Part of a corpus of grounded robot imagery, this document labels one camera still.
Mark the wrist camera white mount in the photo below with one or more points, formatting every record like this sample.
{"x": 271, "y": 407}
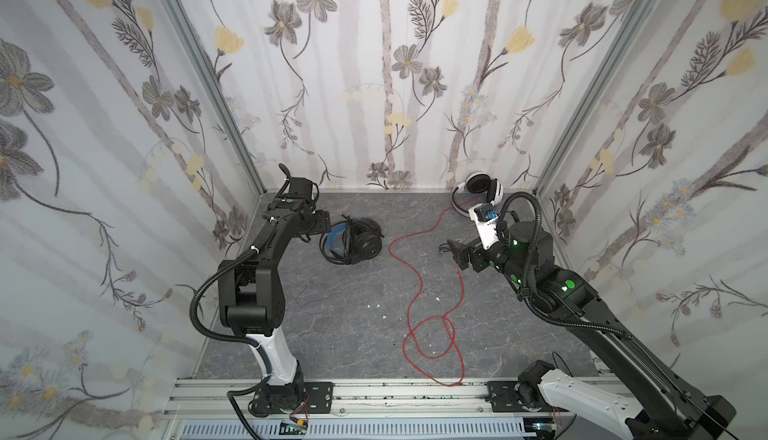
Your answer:
{"x": 485, "y": 218}
{"x": 303, "y": 189}

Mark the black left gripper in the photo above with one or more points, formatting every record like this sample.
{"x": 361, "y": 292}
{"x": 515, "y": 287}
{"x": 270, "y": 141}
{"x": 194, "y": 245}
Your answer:
{"x": 321, "y": 222}

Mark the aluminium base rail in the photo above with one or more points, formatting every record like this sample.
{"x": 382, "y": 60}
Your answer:
{"x": 350, "y": 398}

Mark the white headphones with black pads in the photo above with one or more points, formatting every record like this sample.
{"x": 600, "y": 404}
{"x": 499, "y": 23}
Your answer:
{"x": 478, "y": 184}

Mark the black headphones with blue band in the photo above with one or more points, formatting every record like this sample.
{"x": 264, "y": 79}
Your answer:
{"x": 352, "y": 240}

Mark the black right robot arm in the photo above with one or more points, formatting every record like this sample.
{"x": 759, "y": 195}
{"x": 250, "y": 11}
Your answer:
{"x": 660, "y": 403}

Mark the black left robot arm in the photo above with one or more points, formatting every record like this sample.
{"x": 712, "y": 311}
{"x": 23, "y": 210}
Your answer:
{"x": 252, "y": 301}

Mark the white slotted cable duct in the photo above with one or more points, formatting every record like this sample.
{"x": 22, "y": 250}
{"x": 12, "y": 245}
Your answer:
{"x": 413, "y": 428}

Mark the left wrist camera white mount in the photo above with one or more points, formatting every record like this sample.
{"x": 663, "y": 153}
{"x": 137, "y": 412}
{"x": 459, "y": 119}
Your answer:
{"x": 303, "y": 189}

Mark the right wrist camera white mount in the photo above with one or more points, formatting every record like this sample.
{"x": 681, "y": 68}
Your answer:
{"x": 485, "y": 218}

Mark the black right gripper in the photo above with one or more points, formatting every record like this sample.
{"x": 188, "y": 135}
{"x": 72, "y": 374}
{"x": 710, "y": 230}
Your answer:
{"x": 464, "y": 253}

